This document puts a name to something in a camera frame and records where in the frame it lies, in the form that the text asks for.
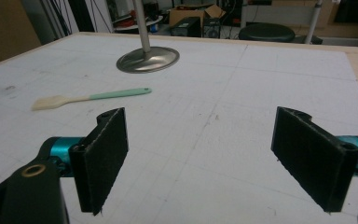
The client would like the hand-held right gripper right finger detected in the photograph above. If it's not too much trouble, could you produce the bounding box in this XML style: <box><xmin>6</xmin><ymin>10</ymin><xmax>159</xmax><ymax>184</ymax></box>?
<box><xmin>270</xmin><ymin>105</ymin><xmax>358</xmax><ymax>214</ymax></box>

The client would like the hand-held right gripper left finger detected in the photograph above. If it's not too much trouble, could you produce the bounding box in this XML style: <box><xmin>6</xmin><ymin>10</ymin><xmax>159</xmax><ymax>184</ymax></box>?
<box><xmin>37</xmin><ymin>106</ymin><xmax>130</xmax><ymax>217</ymax></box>

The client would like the spatula with teal handle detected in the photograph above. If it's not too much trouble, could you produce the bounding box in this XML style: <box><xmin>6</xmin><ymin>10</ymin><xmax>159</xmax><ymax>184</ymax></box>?
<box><xmin>31</xmin><ymin>87</ymin><xmax>153</xmax><ymax>112</ymax></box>

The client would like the metal stand with round base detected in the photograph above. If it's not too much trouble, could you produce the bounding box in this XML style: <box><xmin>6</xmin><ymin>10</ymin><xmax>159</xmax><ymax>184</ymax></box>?
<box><xmin>116</xmin><ymin>0</ymin><xmax>181</xmax><ymax>75</ymax></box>

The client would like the black round stool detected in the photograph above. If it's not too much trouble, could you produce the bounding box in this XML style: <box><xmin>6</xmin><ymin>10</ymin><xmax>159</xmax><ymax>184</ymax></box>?
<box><xmin>238</xmin><ymin>22</ymin><xmax>296</xmax><ymax>44</ymax></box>

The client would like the white metal pole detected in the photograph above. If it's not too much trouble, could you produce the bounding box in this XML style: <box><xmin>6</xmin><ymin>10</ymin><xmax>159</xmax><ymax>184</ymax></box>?
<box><xmin>303</xmin><ymin>0</ymin><xmax>324</xmax><ymax>45</ymax></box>

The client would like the black computer case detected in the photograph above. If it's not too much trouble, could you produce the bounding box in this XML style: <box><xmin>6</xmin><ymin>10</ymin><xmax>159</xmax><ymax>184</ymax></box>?
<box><xmin>170</xmin><ymin>16</ymin><xmax>202</xmax><ymax>38</ymax></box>

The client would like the cardboard box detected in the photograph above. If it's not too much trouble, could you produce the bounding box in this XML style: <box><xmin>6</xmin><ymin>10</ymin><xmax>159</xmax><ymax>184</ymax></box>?
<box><xmin>168</xmin><ymin>4</ymin><xmax>227</xmax><ymax>28</ymax></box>

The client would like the red and white cable reel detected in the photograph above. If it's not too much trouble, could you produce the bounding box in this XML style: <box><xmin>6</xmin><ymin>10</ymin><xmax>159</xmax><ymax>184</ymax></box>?
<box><xmin>113</xmin><ymin>9</ymin><xmax>164</xmax><ymax>34</ymax></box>

